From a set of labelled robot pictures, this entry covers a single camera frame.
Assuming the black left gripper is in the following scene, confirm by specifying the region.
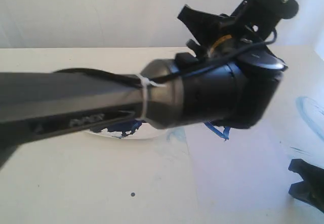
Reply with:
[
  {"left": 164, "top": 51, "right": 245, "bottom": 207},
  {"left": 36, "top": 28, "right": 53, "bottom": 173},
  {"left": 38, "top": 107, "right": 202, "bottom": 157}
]
[{"left": 177, "top": 0, "right": 299, "bottom": 57}]

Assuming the white paper sheet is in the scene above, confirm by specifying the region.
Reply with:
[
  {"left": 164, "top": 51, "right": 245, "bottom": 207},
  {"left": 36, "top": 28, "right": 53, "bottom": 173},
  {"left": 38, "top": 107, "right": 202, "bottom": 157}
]
[{"left": 182, "top": 122, "right": 314, "bottom": 214}]

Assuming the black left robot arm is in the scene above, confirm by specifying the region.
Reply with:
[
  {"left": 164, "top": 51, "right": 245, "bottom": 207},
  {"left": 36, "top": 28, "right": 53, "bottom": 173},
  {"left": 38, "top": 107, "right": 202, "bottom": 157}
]
[{"left": 1, "top": 0, "right": 299, "bottom": 164}]

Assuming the white zip tie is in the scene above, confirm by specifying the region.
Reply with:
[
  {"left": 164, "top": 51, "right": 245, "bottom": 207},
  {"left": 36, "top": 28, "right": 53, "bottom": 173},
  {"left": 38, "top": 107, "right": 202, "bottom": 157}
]
[{"left": 136, "top": 74, "right": 166, "bottom": 120}]

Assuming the white square plate blue paint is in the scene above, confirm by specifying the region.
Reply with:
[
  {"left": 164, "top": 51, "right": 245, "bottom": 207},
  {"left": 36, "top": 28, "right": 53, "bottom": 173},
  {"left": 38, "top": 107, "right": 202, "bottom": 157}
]
[{"left": 87, "top": 120, "right": 167, "bottom": 140}]

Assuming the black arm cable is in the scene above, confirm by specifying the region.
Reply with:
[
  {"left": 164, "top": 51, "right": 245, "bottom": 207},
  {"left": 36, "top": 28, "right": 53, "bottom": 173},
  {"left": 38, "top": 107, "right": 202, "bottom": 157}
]
[{"left": 53, "top": 26, "right": 278, "bottom": 88}]

